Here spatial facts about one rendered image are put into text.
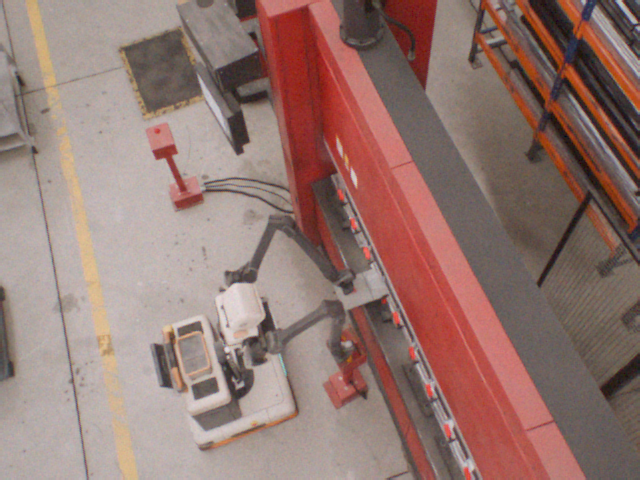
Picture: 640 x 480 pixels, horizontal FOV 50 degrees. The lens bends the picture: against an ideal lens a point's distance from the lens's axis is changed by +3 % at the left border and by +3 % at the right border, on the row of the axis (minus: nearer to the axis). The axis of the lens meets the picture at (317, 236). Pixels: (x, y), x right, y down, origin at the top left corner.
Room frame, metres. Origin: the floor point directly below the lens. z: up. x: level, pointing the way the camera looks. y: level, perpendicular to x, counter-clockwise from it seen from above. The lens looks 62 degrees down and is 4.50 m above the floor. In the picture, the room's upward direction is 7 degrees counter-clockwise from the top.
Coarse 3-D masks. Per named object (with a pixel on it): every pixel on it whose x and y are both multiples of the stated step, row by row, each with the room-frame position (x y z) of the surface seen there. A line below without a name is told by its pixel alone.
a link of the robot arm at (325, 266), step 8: (296, 224) 1.70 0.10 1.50; (288, 232) 1.64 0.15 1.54; (296, 232) 1.65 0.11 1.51; (296, 240) 1.63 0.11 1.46; (304, 240) 1.63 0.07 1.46; (304, 248) 1.61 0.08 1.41; (312, 248) 1.60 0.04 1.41; (312, 256) 1.58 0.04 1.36; (320, 256) 1.58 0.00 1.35; (320, 264) 1.55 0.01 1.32; (328, 264) 1.55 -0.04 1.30; (328, 272) 1.52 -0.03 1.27
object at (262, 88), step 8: (256, 80) 2.95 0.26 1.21; (264, 80) 2.94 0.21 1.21; (240, 88) 2.90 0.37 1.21; (248, 88) 2.89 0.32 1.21; (256, 88) 2.88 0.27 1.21; (264, 88) 2.87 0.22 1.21; (240, 96) 2.83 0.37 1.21; (248, 96) 2.87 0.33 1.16; (256, 96) 2.87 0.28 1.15; (264, 96) 2.86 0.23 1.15; (272, 96) 2.80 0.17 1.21; (272, 104) 2.75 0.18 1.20
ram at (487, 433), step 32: (320, 64) 2.31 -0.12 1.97; (320, 96) 2.36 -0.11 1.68; (352, 128) 1.89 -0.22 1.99; (352, 160) 1.90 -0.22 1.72; (352, 192) 1.92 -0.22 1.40; (384, 192) 1.52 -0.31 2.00; (384, 224) 1.51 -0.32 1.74; (384, 256) 1.48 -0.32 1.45; (416, 256) 1.20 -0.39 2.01; (416, 288) 1.16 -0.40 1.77; (416, 320) 1.11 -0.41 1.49; (448, 320) 0.90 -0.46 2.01; (448, 352) 0.85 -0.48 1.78; (448, 384) 0.79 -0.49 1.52; (480, 384) 0.65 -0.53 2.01; (480, 416) 0.58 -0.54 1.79; (480, 448) 0.51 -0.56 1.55; (512, 448) 0.42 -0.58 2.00
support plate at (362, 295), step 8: (368, 272) 1.61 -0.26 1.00; (352, 280) 1.58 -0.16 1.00; (360, 280) 1.57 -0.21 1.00; (336, 288) 1.54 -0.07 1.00; (360, 288) 1.52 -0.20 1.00; (376, 288) 1.51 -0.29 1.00; (384, 288) 1.50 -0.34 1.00; (344, 296) 1.49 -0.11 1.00; (352, 296) 1.48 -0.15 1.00; (360, 296) 1.47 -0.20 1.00; (368, 296) 1.47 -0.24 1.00; (376, 296) 1.46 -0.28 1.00; (344, 304) 1.44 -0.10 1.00; (352, 304) 1.43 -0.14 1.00; (360, 304) 1.43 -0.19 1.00
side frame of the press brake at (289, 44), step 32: (256, 0) 2.53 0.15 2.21; (288, 0) 2.41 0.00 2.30; (320, 0) 2.38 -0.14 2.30; (416, 0) 2.50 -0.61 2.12; (288, 32) 2.34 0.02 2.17; (416, 32) 2.50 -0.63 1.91; (288, 64) 2.34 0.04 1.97; (416, 64) 2.50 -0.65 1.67; (288, 96) 2.33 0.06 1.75; (288, 128) 2.32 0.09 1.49; (320, 128) 2.37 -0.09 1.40; (288, 160) 2.42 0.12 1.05; (320, 160) 2.36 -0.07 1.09
